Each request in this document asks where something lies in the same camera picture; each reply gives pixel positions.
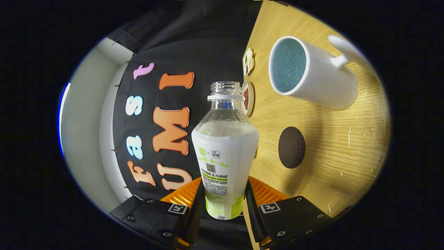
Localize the clear juice bottle white label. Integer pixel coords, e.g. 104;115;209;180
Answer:
191;81;260;220

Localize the round dish with brown print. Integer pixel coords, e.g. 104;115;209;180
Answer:
240;81;255;117

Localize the wooden table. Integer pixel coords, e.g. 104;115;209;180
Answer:
242;0;391;250

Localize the white cup with handle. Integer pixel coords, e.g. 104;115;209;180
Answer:
268;35;373;110

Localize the row of small cloth clips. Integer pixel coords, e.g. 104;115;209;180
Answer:
111;40;137;191

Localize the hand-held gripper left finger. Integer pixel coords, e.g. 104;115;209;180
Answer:
110;176;206;249

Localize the dark brown round coaster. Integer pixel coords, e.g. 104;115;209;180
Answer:
278;126;306;169

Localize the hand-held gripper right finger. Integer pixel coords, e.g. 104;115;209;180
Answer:
244;176;335;248

